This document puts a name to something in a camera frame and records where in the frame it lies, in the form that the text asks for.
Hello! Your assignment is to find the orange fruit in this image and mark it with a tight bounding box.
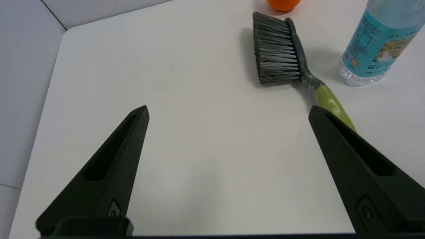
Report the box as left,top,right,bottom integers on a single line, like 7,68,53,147
266,0,301,12

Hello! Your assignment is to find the green grey handled brush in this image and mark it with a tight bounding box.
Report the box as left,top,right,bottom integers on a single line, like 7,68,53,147
252,11,357,132

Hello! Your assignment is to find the clear water bottle blue cap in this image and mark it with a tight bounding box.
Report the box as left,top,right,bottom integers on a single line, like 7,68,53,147
338,0,425,88

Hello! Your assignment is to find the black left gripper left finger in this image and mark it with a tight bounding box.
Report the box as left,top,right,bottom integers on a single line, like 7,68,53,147
36,105,150,233

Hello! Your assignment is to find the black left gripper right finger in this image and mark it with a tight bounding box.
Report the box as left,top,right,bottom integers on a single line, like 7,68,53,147
308,105,425,238

